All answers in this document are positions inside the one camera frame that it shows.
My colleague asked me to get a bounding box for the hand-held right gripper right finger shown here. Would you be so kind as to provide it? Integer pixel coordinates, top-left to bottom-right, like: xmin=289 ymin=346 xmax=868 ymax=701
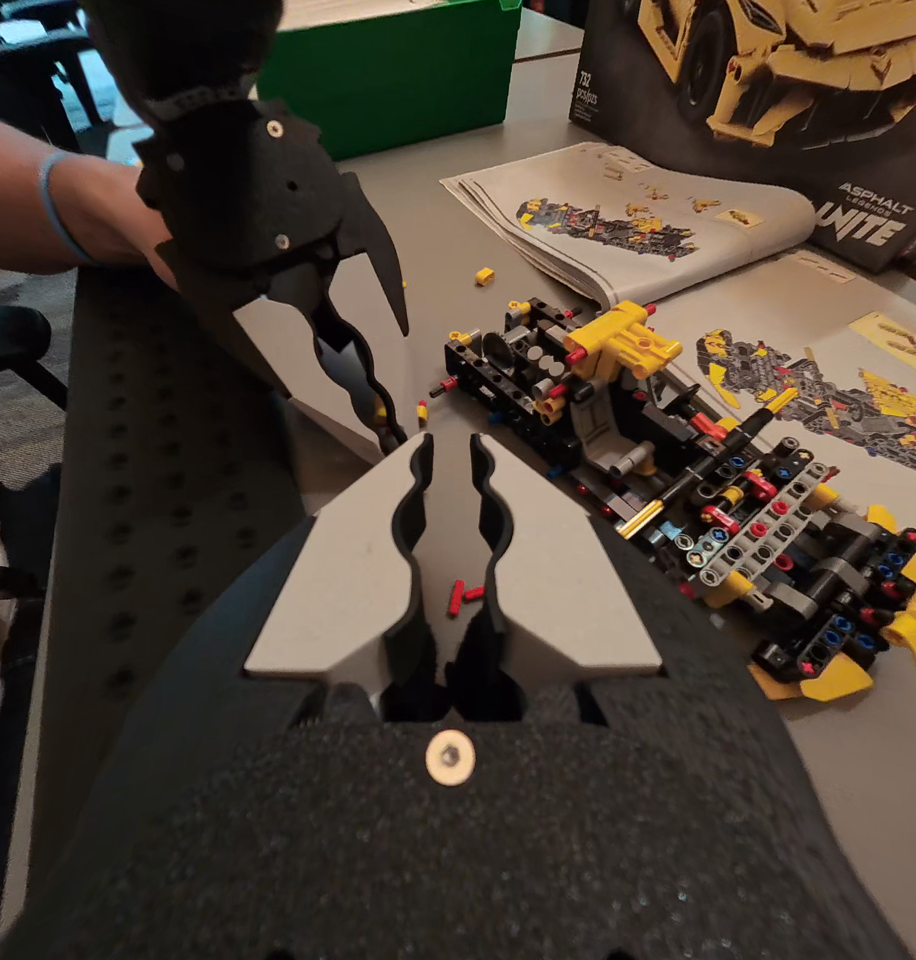
xmin=444 ymin=433 xmax=664 ymax=711

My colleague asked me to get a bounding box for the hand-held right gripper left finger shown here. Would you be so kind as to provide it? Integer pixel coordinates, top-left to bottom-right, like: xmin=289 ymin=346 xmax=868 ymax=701
xmin=244 ymin=432 xmax=451 ymax=710

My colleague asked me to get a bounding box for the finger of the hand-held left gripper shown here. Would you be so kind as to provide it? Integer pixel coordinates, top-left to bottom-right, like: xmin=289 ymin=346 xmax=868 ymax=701
xmin=235 ymin=294 xmax=410 ymax=462

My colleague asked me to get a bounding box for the yellow black lego car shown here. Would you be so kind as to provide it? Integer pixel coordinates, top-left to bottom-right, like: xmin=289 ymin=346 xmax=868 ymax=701
xmin=428 ymin=297 xmax=916 ymax=704

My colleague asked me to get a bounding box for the person's left forearm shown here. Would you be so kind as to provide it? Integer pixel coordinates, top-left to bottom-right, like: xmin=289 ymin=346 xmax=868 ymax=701
xmin=0 ymin=112 xmax=80 ymax=276

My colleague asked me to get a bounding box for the black lego set box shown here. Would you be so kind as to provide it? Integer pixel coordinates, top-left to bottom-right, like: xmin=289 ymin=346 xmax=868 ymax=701
xmin=569 ymin=0 xmax=916 ymax=274

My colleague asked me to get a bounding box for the lego instruction booklet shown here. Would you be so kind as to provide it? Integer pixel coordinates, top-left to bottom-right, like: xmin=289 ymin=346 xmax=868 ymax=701
xmin=439 ymin=141 xmax=916 ymax=483

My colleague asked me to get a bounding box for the person's left hand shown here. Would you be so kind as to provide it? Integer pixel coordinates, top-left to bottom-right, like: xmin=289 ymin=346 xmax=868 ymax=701
xmin=71 ymin=159 xmax=180 ymax=291

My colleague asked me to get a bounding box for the black perforated mat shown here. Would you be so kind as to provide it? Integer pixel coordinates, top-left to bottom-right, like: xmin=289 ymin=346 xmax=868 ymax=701
xmin=29 ymin=264 xmax=318 ymax=903

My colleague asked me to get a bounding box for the green storage bin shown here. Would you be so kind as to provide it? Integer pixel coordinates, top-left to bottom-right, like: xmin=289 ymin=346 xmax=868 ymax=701
xmin=255 ymin=0 xmax=524 ymax=164

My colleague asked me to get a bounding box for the white paper stack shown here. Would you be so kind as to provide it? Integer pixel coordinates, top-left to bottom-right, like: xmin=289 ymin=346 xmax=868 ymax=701
xmin=276 ymin=0 xmax=460 ymax=33

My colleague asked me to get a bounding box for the black shoulder strap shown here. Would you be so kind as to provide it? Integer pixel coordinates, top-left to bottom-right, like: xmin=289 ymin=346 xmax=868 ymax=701
xmin=0 ymin=561 xmax=48 ymax=603

